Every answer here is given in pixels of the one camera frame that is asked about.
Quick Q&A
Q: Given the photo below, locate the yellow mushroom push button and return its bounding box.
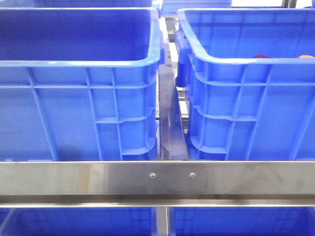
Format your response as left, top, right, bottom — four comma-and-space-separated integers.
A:
299, 55, 315, 59

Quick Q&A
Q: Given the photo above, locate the blue plastic crate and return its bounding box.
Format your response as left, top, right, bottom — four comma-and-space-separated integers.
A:
175, 8, 315, 161
0, 8, 164, 161

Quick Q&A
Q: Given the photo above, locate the red mushroom push button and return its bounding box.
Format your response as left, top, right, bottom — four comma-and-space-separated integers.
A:
253, 55, 270, 59

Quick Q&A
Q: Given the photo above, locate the blue lower crate left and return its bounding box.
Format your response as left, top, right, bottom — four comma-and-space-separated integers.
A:
0, 207, 157, 236

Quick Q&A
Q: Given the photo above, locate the blue rear crate right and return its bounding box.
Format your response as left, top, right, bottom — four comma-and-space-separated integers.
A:
161, 0, 232, 16

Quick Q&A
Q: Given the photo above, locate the blue lower crate right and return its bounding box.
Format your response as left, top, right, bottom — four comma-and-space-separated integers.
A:
172, 207, 315, 236

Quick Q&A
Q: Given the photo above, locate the blue plastic crate right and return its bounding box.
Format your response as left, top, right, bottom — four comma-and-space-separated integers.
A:
175, 8, 315, 161

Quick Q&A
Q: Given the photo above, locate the stainless steel front rail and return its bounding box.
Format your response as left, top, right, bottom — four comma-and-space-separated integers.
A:
0, 160, 315, 207

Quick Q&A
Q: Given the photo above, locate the blue rear crate left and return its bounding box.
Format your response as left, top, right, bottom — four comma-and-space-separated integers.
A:
0, 0, 161, 9

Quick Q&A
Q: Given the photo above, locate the steel centre divider bar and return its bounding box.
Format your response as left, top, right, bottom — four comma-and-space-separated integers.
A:
158, 41, 189, 161

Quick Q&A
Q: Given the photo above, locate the blue plastic crate left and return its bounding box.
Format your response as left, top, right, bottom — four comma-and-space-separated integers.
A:
0, 8, 164, 161

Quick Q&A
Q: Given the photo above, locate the steel lower vertical post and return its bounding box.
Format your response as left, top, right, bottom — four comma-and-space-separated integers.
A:
157, 206, 170, 236

